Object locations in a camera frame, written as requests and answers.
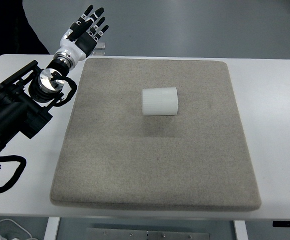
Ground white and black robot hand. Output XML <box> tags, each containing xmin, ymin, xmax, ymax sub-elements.
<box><xmin>54</xmin><ymin>5</ymin><xmax>109</xmax><ymax>70</ymax></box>

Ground white ribbed cup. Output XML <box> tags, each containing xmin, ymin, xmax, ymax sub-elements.
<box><xmin>141</xmin><ymin>87</ymin><xmax>178</xmax><ymax>116</ymax></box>

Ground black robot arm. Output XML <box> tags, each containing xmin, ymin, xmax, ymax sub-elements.
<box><xmin>0</xmin><ymin>57</ymin><xmax>77</xmax><ymax>152</ymax></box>

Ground dark object at left edge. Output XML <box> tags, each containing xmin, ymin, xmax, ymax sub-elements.
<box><xmin>0</xmin><ymin>0</ymin><xmax>49</xmax><ymax>56</ymax></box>

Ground grey felt mat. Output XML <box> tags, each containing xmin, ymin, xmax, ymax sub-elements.
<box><xmin>50</xmin><ymin>58</ymin><xmax>261</xmax><ymax>212</ymax></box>

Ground white table leg left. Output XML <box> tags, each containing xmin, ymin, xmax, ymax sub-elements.
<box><xmin>43</xmin><ymin>217</ymin><xmax>60</xmax><ymax>240</ymax></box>

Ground white table leg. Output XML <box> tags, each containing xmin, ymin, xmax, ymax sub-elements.
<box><xmin>43</xmin><ymin>217</ymin><xmax>60</xmax><ymax>240</ymax></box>
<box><xmin>234</xmin><ymin>220</ymin><xmax>249</xmax><ymax>240</ymax></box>

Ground white table leg right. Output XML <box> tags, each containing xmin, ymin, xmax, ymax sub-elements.
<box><xmin>234</xmin><ymin>220</ymin><xmax>249</xmax><ymax>240</ymax></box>

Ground black desk control panel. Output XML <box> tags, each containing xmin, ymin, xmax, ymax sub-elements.
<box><xmin>273</xmin><ymin>221</ymin><xmax>290</xmax><ymax>228</ymax></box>

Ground clear bracket at table edge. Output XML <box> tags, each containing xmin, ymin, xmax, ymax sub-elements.
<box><xmin>91</xmin><ymin>41</ymin><xmax>106</xmax><ymax>56</ymax></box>

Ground black sleeved cable loop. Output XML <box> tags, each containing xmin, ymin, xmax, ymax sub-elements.
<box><xmin>0</xmin><ymin>154</ymin><xmax>27</xmax><ymax>195</ymax></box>

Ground grey metal base plate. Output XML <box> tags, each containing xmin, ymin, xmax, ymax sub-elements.
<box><xmin>85</xmin><ymin>228</ymin><xmax>210</xmax><ymax>240</ymax></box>

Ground white cable on floor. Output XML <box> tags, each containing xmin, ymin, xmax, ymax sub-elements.
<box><xmin>0</xmin><ymin>218</ymin><xmax>33</xmax><ymax>240</ymax></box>

